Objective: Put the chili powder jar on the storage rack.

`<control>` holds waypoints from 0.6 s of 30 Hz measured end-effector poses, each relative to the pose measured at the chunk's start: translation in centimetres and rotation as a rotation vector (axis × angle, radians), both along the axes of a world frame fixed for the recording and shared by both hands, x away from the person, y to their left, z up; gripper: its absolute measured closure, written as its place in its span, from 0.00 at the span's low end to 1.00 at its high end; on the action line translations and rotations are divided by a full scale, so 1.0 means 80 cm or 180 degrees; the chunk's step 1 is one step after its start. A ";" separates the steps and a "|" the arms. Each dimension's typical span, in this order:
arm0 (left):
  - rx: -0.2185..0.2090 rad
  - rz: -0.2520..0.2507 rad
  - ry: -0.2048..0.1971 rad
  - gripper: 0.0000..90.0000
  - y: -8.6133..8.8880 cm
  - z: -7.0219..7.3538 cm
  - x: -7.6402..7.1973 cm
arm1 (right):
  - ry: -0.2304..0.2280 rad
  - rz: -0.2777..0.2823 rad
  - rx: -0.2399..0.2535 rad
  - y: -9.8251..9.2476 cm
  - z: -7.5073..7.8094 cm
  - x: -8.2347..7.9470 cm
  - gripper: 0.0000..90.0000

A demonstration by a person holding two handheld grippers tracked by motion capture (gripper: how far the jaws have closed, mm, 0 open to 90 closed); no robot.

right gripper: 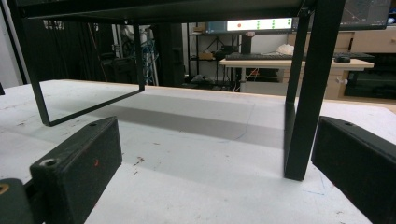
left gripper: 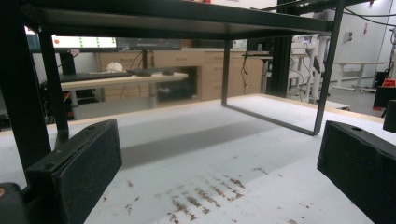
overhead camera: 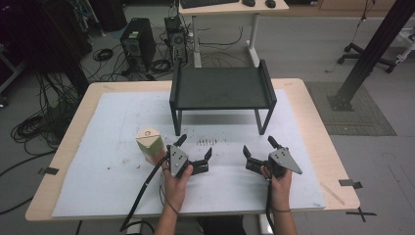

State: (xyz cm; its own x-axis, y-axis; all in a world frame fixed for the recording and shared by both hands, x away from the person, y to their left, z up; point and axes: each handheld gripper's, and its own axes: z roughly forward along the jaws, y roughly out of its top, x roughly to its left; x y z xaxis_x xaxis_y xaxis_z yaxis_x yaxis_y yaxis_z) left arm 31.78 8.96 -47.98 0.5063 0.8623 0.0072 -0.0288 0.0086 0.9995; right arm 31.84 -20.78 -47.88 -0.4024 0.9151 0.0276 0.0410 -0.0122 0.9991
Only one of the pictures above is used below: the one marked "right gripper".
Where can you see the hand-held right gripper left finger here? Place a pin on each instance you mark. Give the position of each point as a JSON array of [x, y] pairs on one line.
[[77, 168]]

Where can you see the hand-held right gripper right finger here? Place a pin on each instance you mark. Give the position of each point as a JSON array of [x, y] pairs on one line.
[[358, 161]]

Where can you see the black metal rack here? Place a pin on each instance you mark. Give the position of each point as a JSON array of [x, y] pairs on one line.
[[311, 124]]

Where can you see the black computer mouse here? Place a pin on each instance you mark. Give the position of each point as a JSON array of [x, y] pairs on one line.
[[342, 59]]

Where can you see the black keyboard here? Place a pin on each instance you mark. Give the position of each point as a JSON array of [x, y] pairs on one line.
[[258, 56], [361, 56]]

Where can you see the black curtain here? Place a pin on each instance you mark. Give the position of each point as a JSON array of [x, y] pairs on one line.
[[68, 53]]

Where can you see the wooden drawer cabinet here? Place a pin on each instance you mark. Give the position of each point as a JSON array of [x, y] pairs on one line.
[[373, 40]]

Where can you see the white crumpled cloth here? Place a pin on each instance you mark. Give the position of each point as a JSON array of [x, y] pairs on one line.
[[285, 49]]

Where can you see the light wooden desk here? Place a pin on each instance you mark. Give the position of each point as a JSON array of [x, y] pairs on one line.
[[264, 63]]

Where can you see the tall black cabinet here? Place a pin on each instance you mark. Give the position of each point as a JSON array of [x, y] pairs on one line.
[[169, 56]]

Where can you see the dark computer monitor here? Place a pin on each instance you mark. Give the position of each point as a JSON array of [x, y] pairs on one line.
[[367, 12]]

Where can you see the small cardboard box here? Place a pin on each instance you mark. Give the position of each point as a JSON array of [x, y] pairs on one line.
[[206, 56]]

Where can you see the monitor with white strip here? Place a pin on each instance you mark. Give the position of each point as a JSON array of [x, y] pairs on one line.
[[218, 27]]

